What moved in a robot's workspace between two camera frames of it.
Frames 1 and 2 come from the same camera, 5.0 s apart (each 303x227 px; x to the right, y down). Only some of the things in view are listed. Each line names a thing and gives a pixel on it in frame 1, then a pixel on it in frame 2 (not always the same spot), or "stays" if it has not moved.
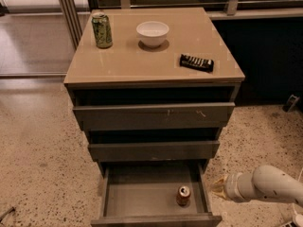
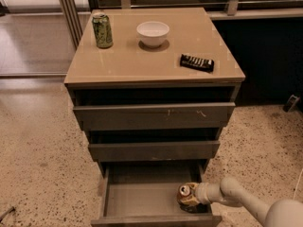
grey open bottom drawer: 144,194 stays
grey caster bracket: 291,103 stays
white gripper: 231,186 to 201,192
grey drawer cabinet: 152,85 stays
